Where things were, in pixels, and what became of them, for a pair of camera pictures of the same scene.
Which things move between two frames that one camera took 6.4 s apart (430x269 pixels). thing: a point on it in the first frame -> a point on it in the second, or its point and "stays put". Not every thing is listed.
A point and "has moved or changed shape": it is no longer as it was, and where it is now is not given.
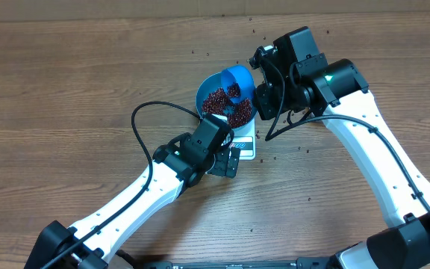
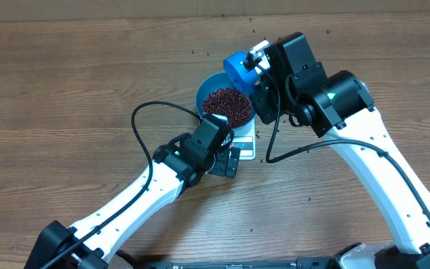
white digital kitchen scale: (244, 137) stays put
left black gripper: (219, 166) stays put
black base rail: (303, 263) stays put
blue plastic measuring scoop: (242, 77) has moved or changed shape
